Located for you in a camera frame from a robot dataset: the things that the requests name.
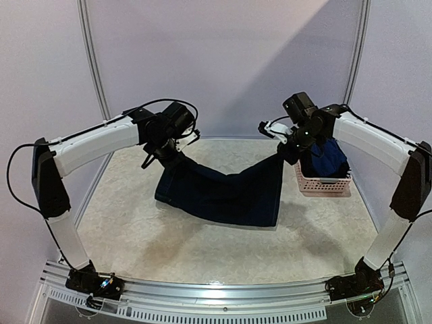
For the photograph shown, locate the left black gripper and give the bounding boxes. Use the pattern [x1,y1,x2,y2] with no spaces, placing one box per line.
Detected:
[148,133,186,171]

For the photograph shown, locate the dark blue denim jeans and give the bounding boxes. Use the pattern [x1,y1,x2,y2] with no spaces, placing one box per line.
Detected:
[155,155,284,227]

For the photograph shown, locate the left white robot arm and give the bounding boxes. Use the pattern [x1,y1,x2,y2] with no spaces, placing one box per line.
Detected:
[32,99,199,293]

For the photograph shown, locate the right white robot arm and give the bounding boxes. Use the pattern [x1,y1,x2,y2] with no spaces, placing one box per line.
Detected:
[265,92,431,271]

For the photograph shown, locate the pink plastic laundry basket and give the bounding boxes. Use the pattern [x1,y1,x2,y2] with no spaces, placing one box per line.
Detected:
[294,162,352,198]

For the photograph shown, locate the blue garment in basket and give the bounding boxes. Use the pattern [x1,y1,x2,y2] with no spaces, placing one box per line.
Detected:
[310,139,349,164]

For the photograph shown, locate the black garment in basket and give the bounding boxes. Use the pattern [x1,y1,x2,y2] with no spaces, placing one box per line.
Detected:
[300,160,350,179]

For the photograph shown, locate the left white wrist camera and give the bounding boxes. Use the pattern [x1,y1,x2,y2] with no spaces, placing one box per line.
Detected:
[175,129,200,152]

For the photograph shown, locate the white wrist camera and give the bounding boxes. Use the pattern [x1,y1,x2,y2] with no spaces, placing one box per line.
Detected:
[175,129,200,152]
[258,121,293,144]

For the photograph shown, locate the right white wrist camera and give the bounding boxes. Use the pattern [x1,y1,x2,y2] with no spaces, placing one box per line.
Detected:
[258,121,293,144]

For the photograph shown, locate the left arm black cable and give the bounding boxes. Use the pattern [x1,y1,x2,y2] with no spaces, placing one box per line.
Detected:
[7,98,200,217]

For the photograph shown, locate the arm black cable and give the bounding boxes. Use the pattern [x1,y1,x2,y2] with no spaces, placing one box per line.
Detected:
[346,104,432,271]
[7,98,200,217]

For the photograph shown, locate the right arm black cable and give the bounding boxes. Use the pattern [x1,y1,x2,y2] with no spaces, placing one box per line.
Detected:
[346,104,432,271]

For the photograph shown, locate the right aluminium frame post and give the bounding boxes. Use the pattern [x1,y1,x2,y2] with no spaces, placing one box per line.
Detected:
[343,0,371,105]

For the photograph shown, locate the aluminium frame post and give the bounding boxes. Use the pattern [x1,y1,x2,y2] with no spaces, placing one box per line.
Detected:
[77,0,111,119]
[343,0,371,105]

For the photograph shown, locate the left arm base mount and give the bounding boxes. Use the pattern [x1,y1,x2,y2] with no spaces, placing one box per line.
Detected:
[65,261,126,300]

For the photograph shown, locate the left aluminium frame post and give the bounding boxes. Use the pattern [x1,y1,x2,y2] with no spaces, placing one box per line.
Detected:
[77,0,111,119]

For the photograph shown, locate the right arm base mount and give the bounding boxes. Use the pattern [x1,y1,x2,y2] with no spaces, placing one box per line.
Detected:
[325,263,396,318]

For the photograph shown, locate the aluminium front rail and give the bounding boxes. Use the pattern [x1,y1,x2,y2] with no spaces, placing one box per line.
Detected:
[29,261,423,323]

